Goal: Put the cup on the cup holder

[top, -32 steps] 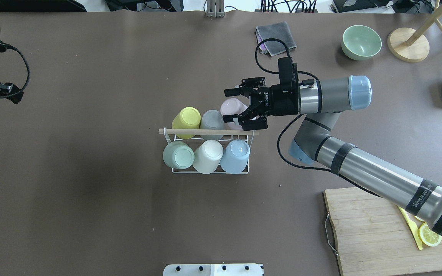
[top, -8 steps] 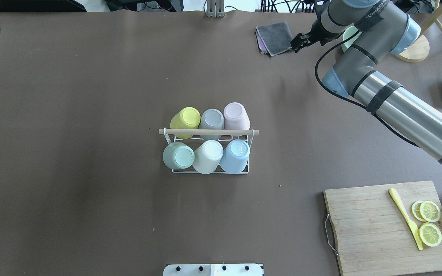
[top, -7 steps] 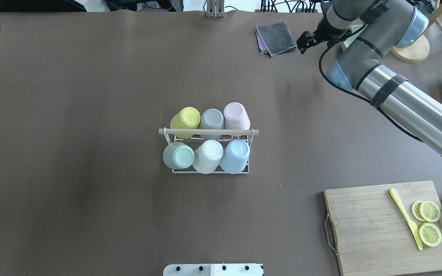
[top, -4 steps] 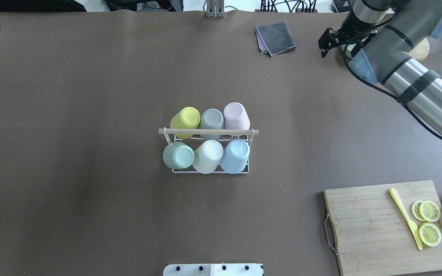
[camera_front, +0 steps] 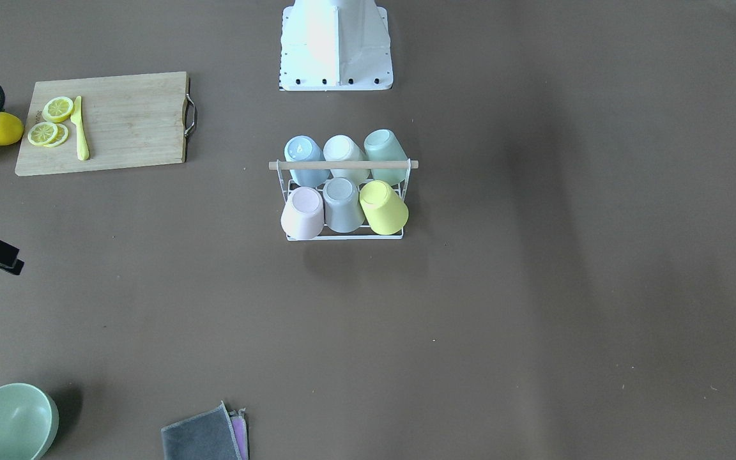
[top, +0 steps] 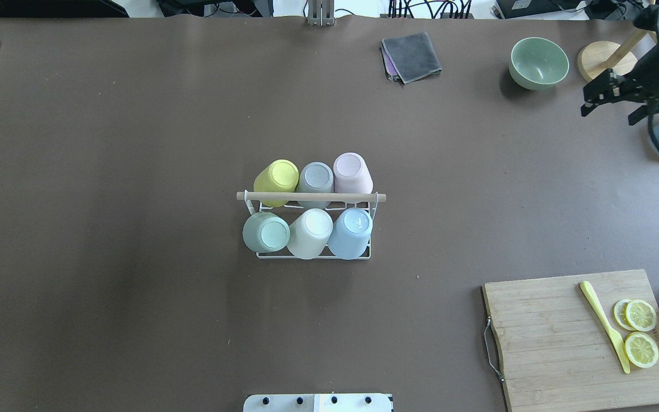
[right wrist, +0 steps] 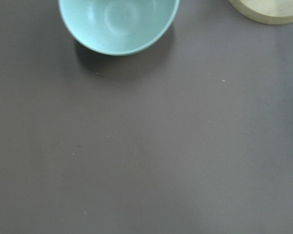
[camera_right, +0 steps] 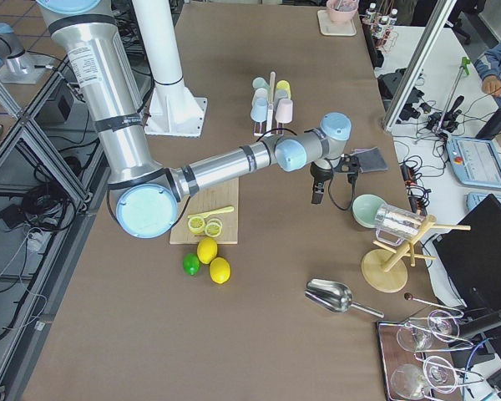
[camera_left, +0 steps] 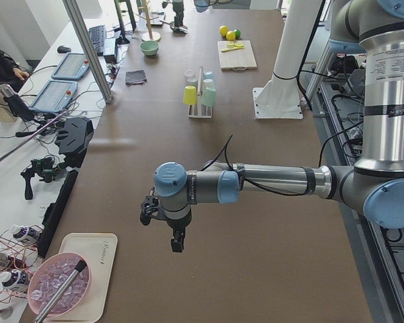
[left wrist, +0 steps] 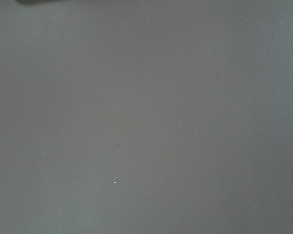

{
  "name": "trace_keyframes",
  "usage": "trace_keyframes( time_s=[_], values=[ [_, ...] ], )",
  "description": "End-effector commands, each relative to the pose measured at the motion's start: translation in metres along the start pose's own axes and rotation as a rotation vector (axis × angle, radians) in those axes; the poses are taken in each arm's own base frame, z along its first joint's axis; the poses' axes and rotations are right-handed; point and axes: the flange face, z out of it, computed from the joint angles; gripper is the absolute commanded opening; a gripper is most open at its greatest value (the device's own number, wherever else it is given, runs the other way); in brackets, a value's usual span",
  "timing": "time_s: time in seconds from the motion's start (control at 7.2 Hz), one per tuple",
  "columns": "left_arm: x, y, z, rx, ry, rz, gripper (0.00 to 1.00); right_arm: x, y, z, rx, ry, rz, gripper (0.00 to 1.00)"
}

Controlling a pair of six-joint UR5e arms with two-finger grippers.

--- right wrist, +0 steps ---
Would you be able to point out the green bowl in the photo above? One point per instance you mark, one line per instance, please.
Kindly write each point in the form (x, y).
(118, 27)

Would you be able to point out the wooden mug tree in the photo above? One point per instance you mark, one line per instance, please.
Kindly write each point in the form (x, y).
(273, 12)

